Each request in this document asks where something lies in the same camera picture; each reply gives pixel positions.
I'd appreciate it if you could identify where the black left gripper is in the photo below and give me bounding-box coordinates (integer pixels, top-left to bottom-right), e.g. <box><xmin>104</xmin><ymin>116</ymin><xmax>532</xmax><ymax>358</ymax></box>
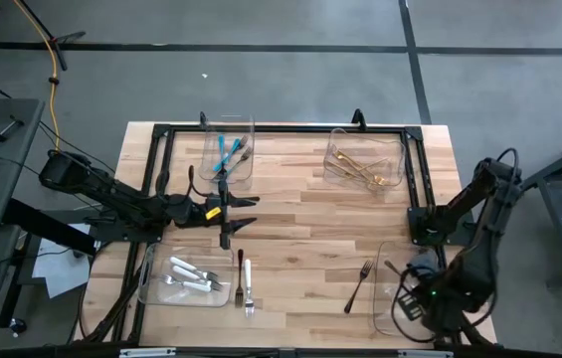
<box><xmin>195</xmin><ymin>179</ymin><xmax>261</xmax><ymax>251</ymax></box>

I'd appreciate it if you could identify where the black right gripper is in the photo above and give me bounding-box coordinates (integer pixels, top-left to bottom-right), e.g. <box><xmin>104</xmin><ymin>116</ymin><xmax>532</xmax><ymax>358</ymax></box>
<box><xmin>398</xmin><ymin>251</ymin><xmax>444</xmax><ymax>322</ymax></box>

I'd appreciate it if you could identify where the clear plastic bin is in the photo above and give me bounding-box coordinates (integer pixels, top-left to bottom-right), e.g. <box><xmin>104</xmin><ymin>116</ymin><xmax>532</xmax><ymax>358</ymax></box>
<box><xmin>322</xmin><ymin>128</ymin><xmax>407</xmax><ymax>194</ymax></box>
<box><xmin>200</xmin><ymin>113</ymin><xmax>257</xmax><ymax>191</ymax></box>
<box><xmin>136</xmin><ymin>242</ymin><xmax>236</xmax><ymax>308</ymax></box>
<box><xmin>370</xmin><ymin>240</ymin><xmax>441</xmax><ymax>344</ymax></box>

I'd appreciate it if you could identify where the white paper sheet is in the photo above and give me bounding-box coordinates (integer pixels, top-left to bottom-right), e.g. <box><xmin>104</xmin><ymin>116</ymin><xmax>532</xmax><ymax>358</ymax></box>
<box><xmin>30</xmin><ymin>222</ymin><xmax>94</xmax><ymax>300</ymax></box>

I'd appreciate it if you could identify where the black desk beam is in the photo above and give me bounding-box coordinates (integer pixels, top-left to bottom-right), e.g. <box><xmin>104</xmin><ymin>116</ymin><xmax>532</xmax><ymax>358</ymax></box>
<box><xmin>3</xmin><ymin>197</ymin><xmax>98</xmax><ymax>258</ymax></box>

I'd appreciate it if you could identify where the black tripod stand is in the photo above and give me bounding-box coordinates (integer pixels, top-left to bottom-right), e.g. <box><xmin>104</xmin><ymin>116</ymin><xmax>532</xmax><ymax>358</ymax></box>
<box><xmin>14</xmin><ymin>0</ymin><xmax>88</xmax><ymax>72</ymax></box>

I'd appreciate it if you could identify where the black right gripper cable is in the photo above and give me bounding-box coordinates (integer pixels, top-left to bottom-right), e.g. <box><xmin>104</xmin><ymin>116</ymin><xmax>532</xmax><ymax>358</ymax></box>
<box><xmin>390</xmin><ymin>276</ymin><xmax>437</xmax><ymax>345</ymax></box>

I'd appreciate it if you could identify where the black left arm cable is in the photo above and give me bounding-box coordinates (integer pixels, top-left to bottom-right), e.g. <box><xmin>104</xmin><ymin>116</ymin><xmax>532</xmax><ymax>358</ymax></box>
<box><xmin>157</xmin><ymin>164</ymin><xmax>197</xmax><ymax>198</ymax></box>

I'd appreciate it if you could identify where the silver metal bracket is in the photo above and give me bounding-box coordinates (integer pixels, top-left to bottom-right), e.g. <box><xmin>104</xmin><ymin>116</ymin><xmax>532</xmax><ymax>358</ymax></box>
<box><xmin>118</xmin><ymin>347</ymin><xmax>178</xmax><ymax>358</ymax></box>
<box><xmin>397</xmin><ymin>349</ymin><xmax>455</xmax><ymax>358</ymax></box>

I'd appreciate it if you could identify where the yellow cable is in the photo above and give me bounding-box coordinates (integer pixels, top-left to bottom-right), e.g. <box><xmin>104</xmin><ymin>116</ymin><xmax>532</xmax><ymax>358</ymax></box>
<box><xmin>10</xmin><ymin>0</ymin><xmax>61</xmax><ymax>153</ymax></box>

